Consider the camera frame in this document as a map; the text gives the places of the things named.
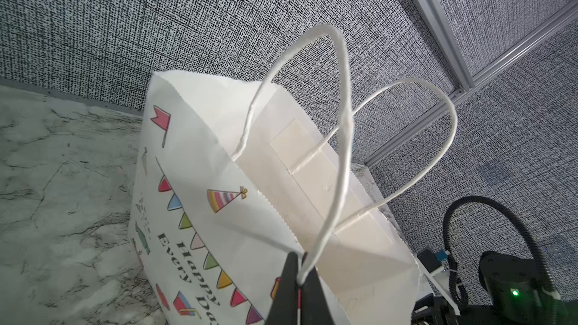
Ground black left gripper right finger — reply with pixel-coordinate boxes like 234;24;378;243
300;270;334;325

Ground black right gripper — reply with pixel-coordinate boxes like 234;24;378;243
411;295;458;325

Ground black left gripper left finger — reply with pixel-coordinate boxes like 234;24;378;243
265;252;299;325

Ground white paper gift bag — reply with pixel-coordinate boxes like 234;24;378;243
127;24;459;325

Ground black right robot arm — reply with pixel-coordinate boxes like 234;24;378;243
411;196;577;324

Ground aluminium frame struts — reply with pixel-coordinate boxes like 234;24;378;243
354;0;571;163

